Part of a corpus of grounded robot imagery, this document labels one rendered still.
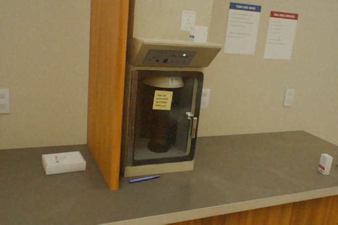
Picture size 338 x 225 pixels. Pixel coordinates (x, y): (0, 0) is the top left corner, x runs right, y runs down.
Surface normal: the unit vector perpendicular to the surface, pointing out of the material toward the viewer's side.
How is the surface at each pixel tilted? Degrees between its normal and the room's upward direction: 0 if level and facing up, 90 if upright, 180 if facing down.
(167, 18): 90
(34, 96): 90
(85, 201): 0
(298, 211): 90
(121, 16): 90
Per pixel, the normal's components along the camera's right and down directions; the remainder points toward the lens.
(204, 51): 0.22, 0.88
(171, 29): 0.40, 0.29
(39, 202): 0.09, -0.96
